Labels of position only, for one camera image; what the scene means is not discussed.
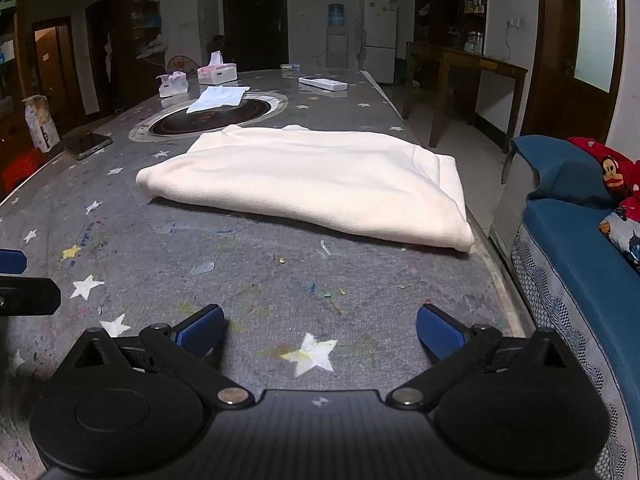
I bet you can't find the white refrigerator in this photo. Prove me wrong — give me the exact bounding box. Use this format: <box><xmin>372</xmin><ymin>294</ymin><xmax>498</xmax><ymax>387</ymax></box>
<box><xmin>361</xmin><ymin>0</ymin><xmax>398</xmax><ymax>84</ymax></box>

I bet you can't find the white tissue paper sheet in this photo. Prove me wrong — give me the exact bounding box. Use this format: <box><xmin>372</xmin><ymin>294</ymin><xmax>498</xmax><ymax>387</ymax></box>
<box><xmin>186</xmin><ymin>86</ymin><xmax>250</xmax><ymax>114</ymax></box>

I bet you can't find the dark wooden side table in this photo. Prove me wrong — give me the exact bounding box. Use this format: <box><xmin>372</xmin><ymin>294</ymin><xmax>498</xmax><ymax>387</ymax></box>
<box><xmin>401</xmin><ymin>41</ymin><xmax>528</xmax><ymax>153</ymax></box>

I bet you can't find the round induction cooktop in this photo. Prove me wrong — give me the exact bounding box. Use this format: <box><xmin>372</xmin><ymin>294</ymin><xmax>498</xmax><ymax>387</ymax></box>
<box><xmin>129</xmin><ymin>92</ymin><xmax>288</xmax><ymax>143</ymax></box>

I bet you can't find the blue sofa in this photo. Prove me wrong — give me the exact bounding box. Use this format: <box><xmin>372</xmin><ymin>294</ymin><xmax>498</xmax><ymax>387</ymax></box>
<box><xmin>489</xmin><ymin>136</ymin><xmax>639</xmax><ymax>479</ymax></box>

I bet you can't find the red cartoon cushion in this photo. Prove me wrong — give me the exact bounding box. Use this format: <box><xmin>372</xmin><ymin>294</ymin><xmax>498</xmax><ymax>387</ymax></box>
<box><xmin>568</xmin><ymin>136</ymin><xmax>640</xmax><ymax>221</ymax></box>

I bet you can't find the white paper bag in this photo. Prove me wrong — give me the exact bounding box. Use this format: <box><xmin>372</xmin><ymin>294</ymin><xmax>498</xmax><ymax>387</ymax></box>
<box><xmin>23</xmin><ymin>94</ymin><xmax>60</xmax><ymax>153</ymax></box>

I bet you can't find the white pink tissue box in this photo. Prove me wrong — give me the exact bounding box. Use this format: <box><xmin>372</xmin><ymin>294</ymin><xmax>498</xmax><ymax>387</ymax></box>
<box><xmin>198</xmin><ymin>51</ymin><xmax>238</xmax><ymax>86</ymax></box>

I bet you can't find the small white pink box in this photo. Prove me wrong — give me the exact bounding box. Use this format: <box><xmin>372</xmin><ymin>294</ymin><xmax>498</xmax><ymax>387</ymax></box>
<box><xmin>157</xmin><ymin>70</ymin><xmax>189</xmax><ymax>99</ymax></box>

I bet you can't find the water dispenser with blue bottle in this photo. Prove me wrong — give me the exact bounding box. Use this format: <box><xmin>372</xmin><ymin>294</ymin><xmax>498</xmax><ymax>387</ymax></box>
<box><xmin>326</xmin><ymin>3</ymin><xmax>348</xmax><ymax>70</ymax></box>

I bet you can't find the polka dot play tent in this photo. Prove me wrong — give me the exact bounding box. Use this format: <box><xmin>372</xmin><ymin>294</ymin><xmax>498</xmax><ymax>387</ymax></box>
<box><xmin>166</xmin><ymin>54</ymin><xmax>200</xmax><ymax>78</ymax></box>

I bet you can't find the patterned cartoon blanket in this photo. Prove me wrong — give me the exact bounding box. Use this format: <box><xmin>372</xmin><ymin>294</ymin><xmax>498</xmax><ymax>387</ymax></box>
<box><xmin>599</xmin><ymin>206</ymin><xmax>640</xmax><ymax>273</ymax></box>

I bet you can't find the cream sweater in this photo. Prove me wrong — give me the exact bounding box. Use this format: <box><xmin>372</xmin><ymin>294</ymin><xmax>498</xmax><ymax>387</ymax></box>
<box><xmin>136</xmin><ymin>125</ymin><xmax>474</xmax><ymax>252</ymax></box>

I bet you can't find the black smartphone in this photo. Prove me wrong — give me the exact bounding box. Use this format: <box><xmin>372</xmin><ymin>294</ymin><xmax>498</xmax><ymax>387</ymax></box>
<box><xmin>65</xmin><ymin>131</ymin><xmax>113</xmax><ymax>160</ymax></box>

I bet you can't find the red plastic stool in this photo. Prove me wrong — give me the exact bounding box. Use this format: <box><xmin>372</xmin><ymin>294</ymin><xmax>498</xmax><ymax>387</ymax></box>
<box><xmin>1</xmin><ymin>148</ymin><xmax>46</xmax><ymax>198</ymax></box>

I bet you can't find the white remote control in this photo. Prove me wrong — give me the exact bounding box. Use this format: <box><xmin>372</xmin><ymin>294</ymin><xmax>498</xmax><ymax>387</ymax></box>
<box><xmin>298</xmin><ymin>77</ymin><xmax>348</xmax><ymax>92</ymax></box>

